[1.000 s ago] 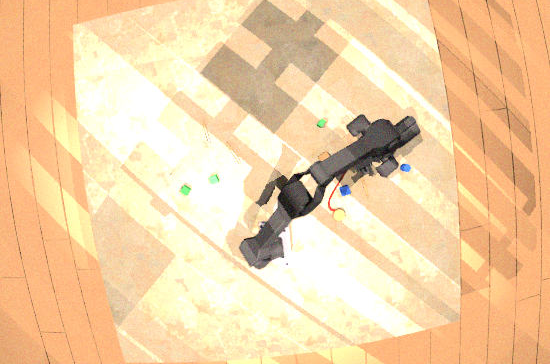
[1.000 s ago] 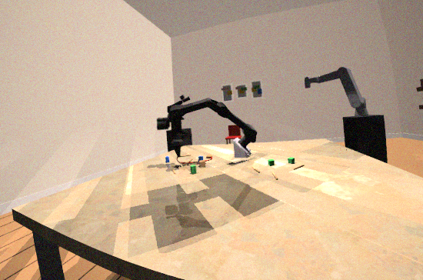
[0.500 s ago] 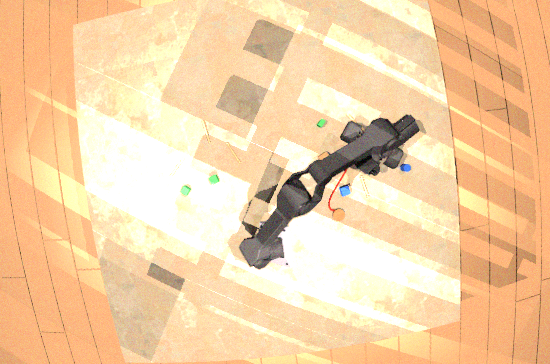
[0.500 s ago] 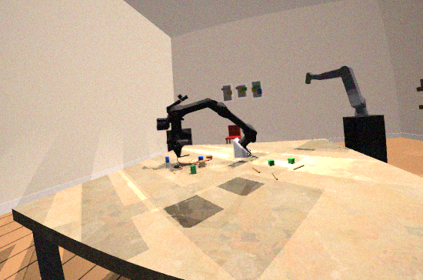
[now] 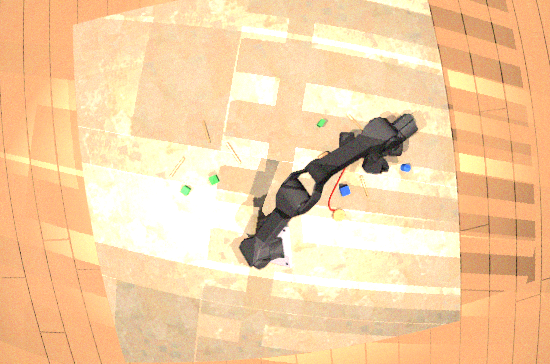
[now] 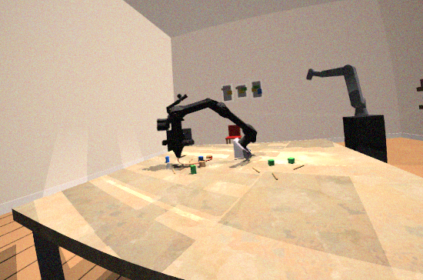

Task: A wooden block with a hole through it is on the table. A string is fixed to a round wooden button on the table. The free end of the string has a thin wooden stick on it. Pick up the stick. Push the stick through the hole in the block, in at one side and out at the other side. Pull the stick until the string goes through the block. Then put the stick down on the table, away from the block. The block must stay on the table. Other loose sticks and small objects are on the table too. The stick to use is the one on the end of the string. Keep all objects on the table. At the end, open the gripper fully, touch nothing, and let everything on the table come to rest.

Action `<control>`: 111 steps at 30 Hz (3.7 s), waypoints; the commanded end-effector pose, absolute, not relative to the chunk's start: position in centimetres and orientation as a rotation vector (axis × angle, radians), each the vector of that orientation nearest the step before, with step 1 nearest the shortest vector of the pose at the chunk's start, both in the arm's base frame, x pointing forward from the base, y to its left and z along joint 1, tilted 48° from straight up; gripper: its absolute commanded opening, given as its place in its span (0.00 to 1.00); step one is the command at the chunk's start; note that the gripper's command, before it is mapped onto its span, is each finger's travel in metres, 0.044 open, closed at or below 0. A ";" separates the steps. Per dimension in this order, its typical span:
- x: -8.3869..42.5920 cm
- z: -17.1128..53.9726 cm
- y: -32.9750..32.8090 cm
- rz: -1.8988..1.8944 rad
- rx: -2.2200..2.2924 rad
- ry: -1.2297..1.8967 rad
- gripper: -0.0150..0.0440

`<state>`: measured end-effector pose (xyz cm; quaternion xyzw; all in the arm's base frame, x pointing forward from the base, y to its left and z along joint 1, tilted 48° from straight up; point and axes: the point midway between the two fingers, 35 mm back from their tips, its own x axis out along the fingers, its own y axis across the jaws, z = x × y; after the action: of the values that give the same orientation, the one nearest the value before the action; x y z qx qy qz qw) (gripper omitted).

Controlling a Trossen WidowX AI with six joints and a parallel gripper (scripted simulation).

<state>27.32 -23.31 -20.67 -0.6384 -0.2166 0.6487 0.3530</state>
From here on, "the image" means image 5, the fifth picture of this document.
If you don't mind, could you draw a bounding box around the round wooden button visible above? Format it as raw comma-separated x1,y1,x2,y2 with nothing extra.
332,208,345,222

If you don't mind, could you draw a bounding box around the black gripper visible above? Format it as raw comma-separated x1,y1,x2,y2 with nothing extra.
339,132,403,156

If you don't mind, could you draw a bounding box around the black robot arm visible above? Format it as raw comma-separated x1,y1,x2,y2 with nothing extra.
238,113,418,270

